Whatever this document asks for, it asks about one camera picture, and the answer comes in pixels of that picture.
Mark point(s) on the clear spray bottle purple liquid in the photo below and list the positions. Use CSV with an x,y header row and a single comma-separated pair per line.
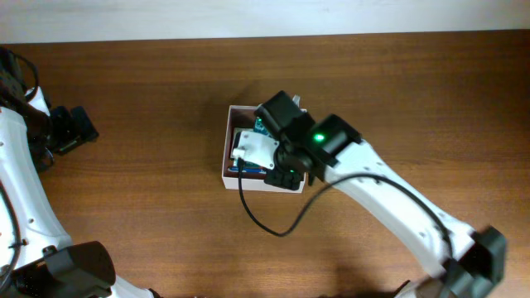
x,y
296,100

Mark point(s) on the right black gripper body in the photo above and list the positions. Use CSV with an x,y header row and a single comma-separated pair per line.
x,y
284,179

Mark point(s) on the green white soap box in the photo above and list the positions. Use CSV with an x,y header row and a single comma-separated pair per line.
x,y
235,139

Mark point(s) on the teal mouthwash bottle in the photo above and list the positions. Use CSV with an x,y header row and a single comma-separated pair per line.
x,y
259,127

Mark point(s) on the Colgate toothpaste tube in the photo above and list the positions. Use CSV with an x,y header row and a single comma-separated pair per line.
x,y
248,169

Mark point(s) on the white square cardboard box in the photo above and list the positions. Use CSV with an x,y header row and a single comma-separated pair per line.
x,y
240,116

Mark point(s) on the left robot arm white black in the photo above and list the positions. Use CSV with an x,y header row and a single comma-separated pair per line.
x,y
38,257

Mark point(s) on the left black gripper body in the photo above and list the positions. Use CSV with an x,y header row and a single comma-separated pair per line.
x,y
72,129

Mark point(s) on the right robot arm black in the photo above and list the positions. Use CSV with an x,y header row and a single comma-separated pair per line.
x,y
459,260

